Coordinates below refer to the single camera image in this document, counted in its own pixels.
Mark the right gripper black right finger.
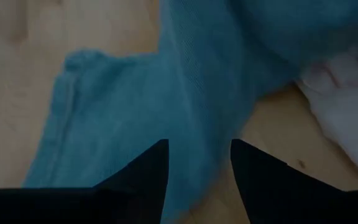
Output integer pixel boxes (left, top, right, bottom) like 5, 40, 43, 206
230, 139, 344, 224

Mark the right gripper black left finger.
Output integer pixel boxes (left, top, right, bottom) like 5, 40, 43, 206
93, 139, 170, 224

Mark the light blue denim garment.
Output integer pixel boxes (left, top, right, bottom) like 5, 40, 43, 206
22, 0, 358, 224

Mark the pale pink white garment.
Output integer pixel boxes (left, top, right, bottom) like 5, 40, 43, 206
295, 58, 358, 180

